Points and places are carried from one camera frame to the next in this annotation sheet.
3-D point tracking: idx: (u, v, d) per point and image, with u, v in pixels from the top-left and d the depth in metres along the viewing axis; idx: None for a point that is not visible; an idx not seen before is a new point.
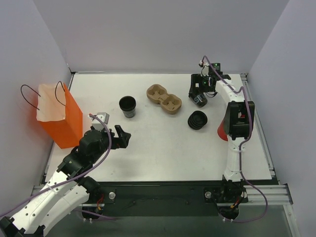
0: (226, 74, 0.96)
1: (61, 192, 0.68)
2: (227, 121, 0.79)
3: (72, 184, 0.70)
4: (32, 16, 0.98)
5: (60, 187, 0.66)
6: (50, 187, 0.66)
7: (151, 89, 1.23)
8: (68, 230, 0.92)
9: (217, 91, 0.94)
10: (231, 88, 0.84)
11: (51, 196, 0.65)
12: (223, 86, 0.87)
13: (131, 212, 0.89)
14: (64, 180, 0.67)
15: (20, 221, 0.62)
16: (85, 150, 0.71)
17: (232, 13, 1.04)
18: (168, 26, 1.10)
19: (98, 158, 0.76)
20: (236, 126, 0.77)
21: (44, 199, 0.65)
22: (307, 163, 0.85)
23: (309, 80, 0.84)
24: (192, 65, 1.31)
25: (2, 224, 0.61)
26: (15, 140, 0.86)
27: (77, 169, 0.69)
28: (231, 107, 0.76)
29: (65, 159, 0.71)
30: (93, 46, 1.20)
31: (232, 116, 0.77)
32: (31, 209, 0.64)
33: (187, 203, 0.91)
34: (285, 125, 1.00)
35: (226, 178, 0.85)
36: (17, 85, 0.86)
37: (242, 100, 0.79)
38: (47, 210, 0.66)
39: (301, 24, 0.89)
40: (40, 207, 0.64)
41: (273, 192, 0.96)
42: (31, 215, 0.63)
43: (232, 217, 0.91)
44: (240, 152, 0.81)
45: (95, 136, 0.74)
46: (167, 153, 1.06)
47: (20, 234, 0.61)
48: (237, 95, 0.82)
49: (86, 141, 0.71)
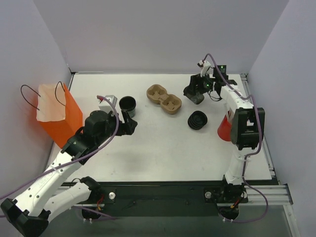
0: (232, 80, 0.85)
1: (65, 175, 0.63)
2: (234, 130, 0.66)
3: (77, 167, 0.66)
4: (32, 17, 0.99)
5: (65, 169, 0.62)
6: (55, 168, 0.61)
7: (151, 89, 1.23)
8: (67, 230, 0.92)
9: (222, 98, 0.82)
10: (238, 94, 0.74)
11: (56, 178, 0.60)
12: (230, 92, 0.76)
13: (131, 212, 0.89)
14: (69, 162, 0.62)
15: (23, 203, 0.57)
16: (91, 130, 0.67)
17: (232, 13, 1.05)
18: (168, 26, 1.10)
19: (104, 139, 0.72)
20: (245, 137, 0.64)
21: (49, 180, 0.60)
22: (307, 163, 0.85)
23: (309, 81, 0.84)
24: (192, 66, 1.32)
25: (4, 207, 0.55)
26: (15, 138, 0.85)
27: (83, 150, 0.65)
28: (239, 114, 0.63)
29: (69, 140, 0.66)
30: (93, 46, 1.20)
31: (240, 125, 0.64)
32: (35, 191, 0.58)
33: (187, 203, 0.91)
34: (284, 125, 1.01)
35: (227, 181, 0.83)
36: (17, 85, 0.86)
37: (251, 106, 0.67)
38: (51, 192, 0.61)
39: (300, 24, 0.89)
40: (44, 189, 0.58)
41: (273, 193, 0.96)
42: (34, 196, 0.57)
43: (232, 218, 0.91)
44: (245, 162, 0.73)
45: (101, 116, 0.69)
46: (167, 153, 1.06)
47: (25, 216, 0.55)
48: (244, 101, 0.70)
49: (93, 121, 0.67)
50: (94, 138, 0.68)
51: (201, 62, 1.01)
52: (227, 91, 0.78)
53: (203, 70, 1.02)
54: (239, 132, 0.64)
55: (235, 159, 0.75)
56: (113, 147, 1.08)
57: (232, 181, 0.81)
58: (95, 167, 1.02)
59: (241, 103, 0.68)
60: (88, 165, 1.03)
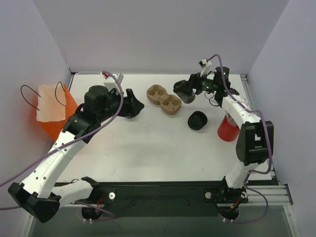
0: (234, 90, 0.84)
1: (70, 154, 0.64)
2: (242, 146, 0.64)
3: (80, 146, 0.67)
4: (33, 17, 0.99)
5: (69, 147, 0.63)
6: (58, 148, 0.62)
7: (151, 89, 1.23)
8: (67, 230, 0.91)
9: (225, 109, 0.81)
10: (242, 105, 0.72)
11: (60, 158, 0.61)
12: (232, 103, 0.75)
13: (131, 212, 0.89)
14: (71, 140, 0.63)
15: (30, 186, 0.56)
16: (92, 106, 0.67)
17: (232, 13, 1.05)
18: (168, 26, 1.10)
19: (105, 115, 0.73)
20: (253, 153, 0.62)
21: (54, 161, 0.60)
22: (307, 163, 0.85)
23: (309, 81, 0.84)
24: (192, 66, 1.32)
25: (12, 191, 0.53)
26: (15, 138, 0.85)
27: (85, 127, 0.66)
28: (247, 130, 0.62)
29: (70, 118, 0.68)
30: (93, 47, 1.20)
31: (248, 140, 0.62)
32: (41, 173, 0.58)
33: (187, 203, 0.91)
34: (284, 125, 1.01)
35: (228, 186, 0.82)
36: (17, 85, 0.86)
37: (257, 120, 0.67)
38: (57, 173, 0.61)
39: (300, 24, 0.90)
40: (50, 169, 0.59)
41: (273, 193, 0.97)
42: (41, 177, 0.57)
43: (232, 218, 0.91)
44: (249, 174, 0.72)
45: (100, 91, 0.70)
46: (167, 153, 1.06)
47: (34, 198, 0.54)
48: (250, 114, 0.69)
49: (93, 96, 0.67)
50: (95, 114, 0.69)
51: (205, 61, 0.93)
52: (229, 102, 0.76)
53: (203, 69, 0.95)
54: (247, 148, 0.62)
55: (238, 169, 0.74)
56: (114, 147, 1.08)
57: (233, 186, 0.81)
58: (95, 167, 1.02)
59: (247, 117, 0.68)
60: (88, 165, 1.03)
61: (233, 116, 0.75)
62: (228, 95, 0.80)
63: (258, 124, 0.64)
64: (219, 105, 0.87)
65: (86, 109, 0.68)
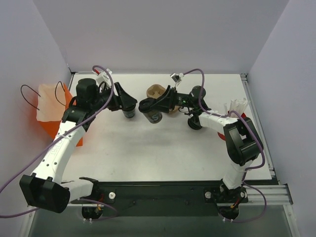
0: (209, 108, 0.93)
1: (74, 141, 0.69)
2: (233, 148, 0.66)
3: (82, 133, 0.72)
4: (32, 16, 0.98)
5: (73, 134, 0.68)
6: (62, 135, 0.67)
7: (151, 89, 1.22)
8: (68, 230, 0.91)
9: (205, 125, 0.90)
10: (217, 115, 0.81)
11: (67, 143, 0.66)
12: (208, 116, 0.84)
13: (132, 212, 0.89)
14: (74, 126, 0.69)
15: (43, 173, 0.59)
16: (84, 96, 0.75)
17: (232, 13, 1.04)
18: (168, 26, 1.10)
19: (97, 103, 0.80)
20: (245, 150, 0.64)
21: (60, 147, 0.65)
22: (307, 162, 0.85)
23: (309, 80, 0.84)
24: (192, 66, 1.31)
25: (24, 182, 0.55)
26: (15, 139, 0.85)
27: (83, 114, 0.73)
28: (229, 130, 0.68)
29: (66, 111, 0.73)
30: (93, 46, 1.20)
31: (236, 139, 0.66)
32: (51, 160, 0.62)
33: (187, 203, 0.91)
34: (284, 124, 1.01)
35: (228, 187, 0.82)
36: (17, 85, 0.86)
37: (234, 120, 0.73)
38: (64, 159, 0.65)
39: (300, 24, 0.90)
40: (59, 155, 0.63)
41: (273, 193, 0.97)
42: (53, 164, 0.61)
43: (232, 218, 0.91)
44: (246, 172, 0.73)
45: (90, 81, 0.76)
46: (167, 153, 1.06)
47: (50, 182, 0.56)
48: (226, 117, 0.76)
49: (83, 87, 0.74)
50: (89, 102, 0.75)
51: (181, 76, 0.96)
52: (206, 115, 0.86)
53: (177, 84, 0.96)
54: (237, 146, 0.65)
55: (237, 172, 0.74)
56: (114, 147, 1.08)
57: (232, 187, 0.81)
58: (95, 167, 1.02)
59: (224, 120, 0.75)
60: (88, 165, 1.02)
61: (215, 126, 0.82)
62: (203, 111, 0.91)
63: (237, 122, 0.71)
64: (202, 124, 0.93)
65: (80, 100, 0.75)
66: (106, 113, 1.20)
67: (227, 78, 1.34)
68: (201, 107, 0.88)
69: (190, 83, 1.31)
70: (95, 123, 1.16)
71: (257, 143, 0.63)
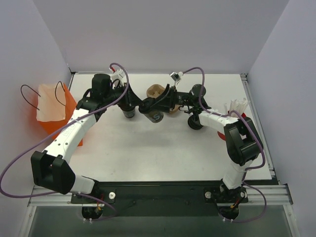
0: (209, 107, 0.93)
1: (85, 127, 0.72)
2: (233, 148, 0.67)
3: (93, 121, 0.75)
4: (32, 16, 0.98)
5: (85, 119, 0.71)
6: (75, 119, 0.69)
7: (151, 89, 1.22)
8: (68, 230, 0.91)
9: (205, 124, 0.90)
10: (217, 114, 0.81)
11: (79, 127, 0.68)
12: (208, 116, 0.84)
13: (131, 212, 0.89)
14: (87, 113, 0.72)
15: (54, 151, 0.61)
16: (98, 88, 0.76)
17: (232, 13, 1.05)
18: (168, 26, 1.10)
19: (109, 97, 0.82)
20: (246, 149, 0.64)
21: (72, 130, 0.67)
22: (307, 163, 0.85)
23: (309, 80, 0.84)
24: (192, 66, 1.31)
25: (36, 158, 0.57)
26: (15, 138, 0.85)
27: (96, 105, 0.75)
28: (230, 130, 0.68)
29: (81, 100, 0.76)
30: (93, 46, 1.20)
31: (236, 138, 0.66)
32: (62, 140, 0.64)
33: (187, 203, 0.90)
34: (285, 124, 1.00)
35: (228, 187, 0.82)
36: (17, 85, 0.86)
37: (235, 119, 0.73)
38: (74, 142, 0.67)
39: (300, 24, 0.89)
40: (70, 137, 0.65)
41: (273, 192, 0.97)
42: (63, 143, 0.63)
43: (232, 218, 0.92)
44: (246, 172, 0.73)
45: (105, 75, 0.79)
46: (167, 153, 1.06)
47: (60, 159, 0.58)
48: (226, 117, 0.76)
49: (98, 80, 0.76)
50: (101, 95, 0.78)
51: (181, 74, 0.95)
52: (206, 115, 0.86)
53: (177, 82, 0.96)
54: (237, 146, 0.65)
55: (236, 172, 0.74)
56: (114, 147, 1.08)
57: (232, 187, 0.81)
58: (95, 167, 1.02)
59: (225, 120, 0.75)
60: (89, 165, 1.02)
61: (215, 126, 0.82)
62: (204, 110, 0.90)
63: (237, 122, 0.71)
64: (201, 123, 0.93)
65: (94, 92, 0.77)
66: (106, 113, 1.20)
67: (226, 78, 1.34)
68: (201, 106, 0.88)
69: (190, 83, 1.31)
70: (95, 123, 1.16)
71: (258, 145, 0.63)
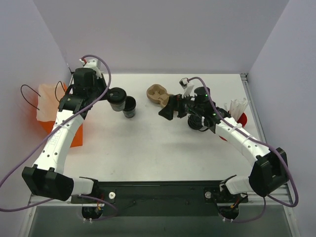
0: (222, 110, 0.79)
1: (72, 130, 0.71)
2: (262, 183, 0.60)
3: (80, 120, 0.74)
4: (32, 17, 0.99)
5: (70, 123, 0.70)
6: (60, 125, 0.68)
7: (151, 89, 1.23)
8: (67, 230, 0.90)
9: (220, 135, 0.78)
10: (242, 134, 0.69)
11: (65, 132, 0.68)
12: (231, 132, 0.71)
13: (131, 212, 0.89)
14: (71, 116, 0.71)
15: (44, 164, 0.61)
16: (82, 83, 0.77)
17: (232, 14, 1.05)
18: (167, 26, 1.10)
19: (94, 93, 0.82)
20: (273, 185, 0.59)
21: (59, 138, 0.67)
22: (306, 163, 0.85)
23: (309, 80, 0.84)
24: (192, 66, 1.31)
25: (27, 175, 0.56)
26: (15, 139, 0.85)
27: (79, 101, 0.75)
28: (264, 167, 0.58)
29: (63, 99, 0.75)
30: (92, 46, 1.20)
31: (268, 176, 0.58)
32: (51, 150, 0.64)
33: (187, 203, 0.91)
34: (284, 124, 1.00)
35: (231, 193, 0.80)
36: (17, 85, 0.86)
37: (266, 150, 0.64)
38: (64, 148, 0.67)
39: (300, 24, 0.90)
40: (59, 145, 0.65)
41: (273, 192, 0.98)
42: (53, 154, 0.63)
43: (232, 218, 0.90)
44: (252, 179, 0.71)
45: (87, 69, 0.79)
46: (167, 153, 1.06)
47: (52, 173, 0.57)
48: (257, 144, 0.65)
49: (81, 74, 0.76)
50: (86, 90, 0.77)
51: (185, 82, 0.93)
52: (226, 130, 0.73)
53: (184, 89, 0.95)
54: (266, 184, 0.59)
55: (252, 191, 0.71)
56: (114, 147, 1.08)
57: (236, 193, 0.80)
58: (96, 167, 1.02)
59: (255, 149, 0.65)
60: (88, 165, 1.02)
61: (236, 145, 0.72)
62: (220, 120, 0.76)
63: (269, 154, 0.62)
64: (214, 133, 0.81)
65: (77, 88, 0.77)
66: (106, 113, 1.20)
67: (227, 78, 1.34)
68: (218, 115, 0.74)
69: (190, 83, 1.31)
70: (95, 123, 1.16)
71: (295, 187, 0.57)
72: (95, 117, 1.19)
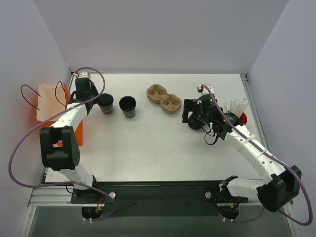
0: (231, 114, 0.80)
1: (80, 113, 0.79)
2: (272, 201, 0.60)
3: (83, 113, 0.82)
4: (32, 16, 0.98)
5: (80, 107, 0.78)
6: (73, 106, 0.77)
7: (151, 89, 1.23)
8: (67, 230, 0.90)
9: (232, 145, 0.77)
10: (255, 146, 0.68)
11: (77, 110, 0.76)
12: (245, 143, 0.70)
13: (131, 212, 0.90)
14: (79, 104, 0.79)
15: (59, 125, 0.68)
16: (83, 88, 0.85)
17: (233, 14, 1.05)
18: (168, 26, 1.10)
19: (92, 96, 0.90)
20: (282, 202, 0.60)
21: (71, 112, 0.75)
22: (306, 163, 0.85)
23: (309, 80, 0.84)
24: (192, 65, 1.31)
25: (44, 133, 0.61)
26: (15, 139, 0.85)
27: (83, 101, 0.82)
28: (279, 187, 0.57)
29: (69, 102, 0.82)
30: (92, 46, 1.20)
31: (281, 195, 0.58)
32: (65, 118, 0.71)
33: (187, 203, 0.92)
34: (284, 124, 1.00)
35: (232, 194, 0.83)
36: (17, 85, 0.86)
37: (282, 169, 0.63)
38: (74, 124, 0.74)
39: (300, 25, 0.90)
40: (72, 116, 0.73)
41: None
42: (67, 120, 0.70)
43: (232, 217, 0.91)
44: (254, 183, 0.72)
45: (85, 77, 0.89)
46: (167, 153, 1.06)
47: (67, 127, 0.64)
48: (272, 161, 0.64)
49: (80, 80, 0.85)
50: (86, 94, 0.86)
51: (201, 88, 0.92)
52: (239, 141, 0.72)
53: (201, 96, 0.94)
54: (277, 202, 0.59)
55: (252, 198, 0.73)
56: (114, 147, 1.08)
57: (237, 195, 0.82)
58: (95, 167, 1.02)
59: (269, 166, 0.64)
60: (88, 165, 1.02)
61: (248, 158, 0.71)
62: (232, 129, 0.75)
63: (284, 173, 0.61)
64: (223, 139, 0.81)
65: (78, 93, 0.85)
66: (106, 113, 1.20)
67: (227, 78, 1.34)
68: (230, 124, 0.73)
69: (190, 83, 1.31)
70: (95, 123, 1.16)
71: (309, 208, 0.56)
72: (95, 117, 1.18)
